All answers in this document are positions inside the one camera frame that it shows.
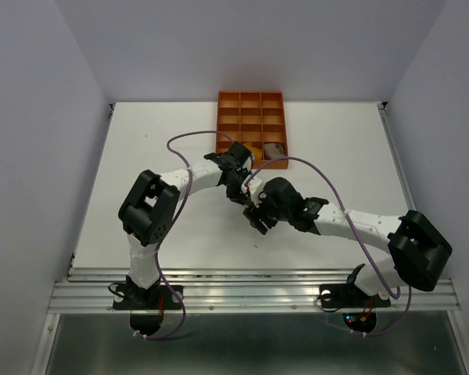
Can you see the tan sock with red cuff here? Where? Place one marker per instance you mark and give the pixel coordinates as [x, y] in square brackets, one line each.
[273, 151]

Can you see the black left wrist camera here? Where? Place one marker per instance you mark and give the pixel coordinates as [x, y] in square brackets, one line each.
[241, 154]

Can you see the mustard yellow sock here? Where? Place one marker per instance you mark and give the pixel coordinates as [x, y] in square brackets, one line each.
[257, 152]

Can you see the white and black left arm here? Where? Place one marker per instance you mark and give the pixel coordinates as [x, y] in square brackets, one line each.
[147, 213]

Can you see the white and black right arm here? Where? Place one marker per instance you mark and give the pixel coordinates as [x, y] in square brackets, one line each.
[417, 252]

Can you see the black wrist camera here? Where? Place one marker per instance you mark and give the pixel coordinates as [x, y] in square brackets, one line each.
[241, 154]
[280, 193]

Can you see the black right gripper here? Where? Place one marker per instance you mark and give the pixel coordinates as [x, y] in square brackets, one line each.
[255, 212]

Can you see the orange compartment tray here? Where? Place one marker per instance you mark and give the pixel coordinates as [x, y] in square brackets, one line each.
[255, 116]

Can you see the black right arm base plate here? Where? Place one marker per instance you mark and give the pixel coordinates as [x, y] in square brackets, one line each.
[348, 296]

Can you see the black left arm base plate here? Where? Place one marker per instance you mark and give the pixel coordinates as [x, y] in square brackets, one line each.
[129, 298]

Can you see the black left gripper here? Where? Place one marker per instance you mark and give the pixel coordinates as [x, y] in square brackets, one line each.
[238, 197]

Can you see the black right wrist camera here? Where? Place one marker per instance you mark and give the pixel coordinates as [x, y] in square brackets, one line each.
[280, 193]

